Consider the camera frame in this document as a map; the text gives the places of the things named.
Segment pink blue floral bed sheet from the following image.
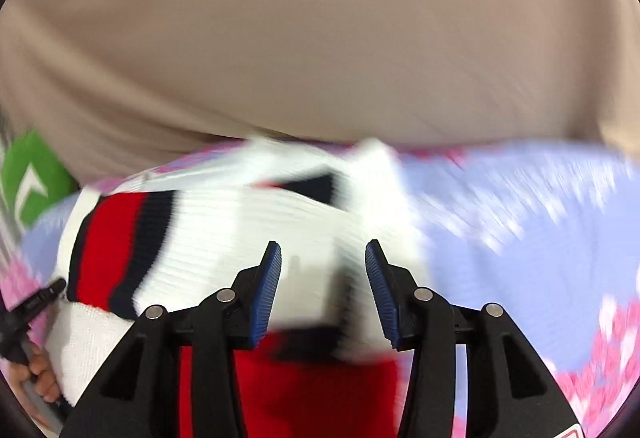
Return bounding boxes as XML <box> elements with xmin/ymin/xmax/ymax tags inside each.
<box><xmin>0</xmin><ymin>138</ymin><xmax>640</xmax><ymax>438</ymax></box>

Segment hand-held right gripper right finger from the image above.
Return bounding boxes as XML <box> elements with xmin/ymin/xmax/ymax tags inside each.
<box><xmin>365</xmin><ymin>239</ymin><xmax>577</xmax><ymax>438</ymax></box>

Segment person's left hand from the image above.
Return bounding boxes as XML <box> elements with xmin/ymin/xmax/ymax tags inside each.
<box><xmin>9</xmin><ymin>343</ymin><xmax>60</xmax><ymax>405</ymax></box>

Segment green cushion white mark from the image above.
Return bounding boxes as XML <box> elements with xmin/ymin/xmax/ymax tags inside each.
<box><xmin>0</xmin><ymin>128</ymin><xmax>81</xmax><ymax>225</ymax></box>

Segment white knit sweater red stripes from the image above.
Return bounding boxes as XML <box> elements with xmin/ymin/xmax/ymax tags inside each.
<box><xmin>44</xmin><ymin>137</ymin><xmax>426</xmax><ymax>438</ymax></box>

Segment beige curtain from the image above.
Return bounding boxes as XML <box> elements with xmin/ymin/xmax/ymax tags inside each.
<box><xmin>0</xmin><ymin>0</ymin><xmax>640</xmax><ymax>191</ymax></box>

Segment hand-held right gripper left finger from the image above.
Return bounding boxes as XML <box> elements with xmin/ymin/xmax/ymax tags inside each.
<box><xmin>65</xmin><ymin>241</ymin><xmax>282</xmax><ymax>438</ymax></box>

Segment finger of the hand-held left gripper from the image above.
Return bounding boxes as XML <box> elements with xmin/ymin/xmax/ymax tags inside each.
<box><xmin>0</xmin><ymin>278</ymin><xmax>67</xmax><ymax>365</ymax></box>

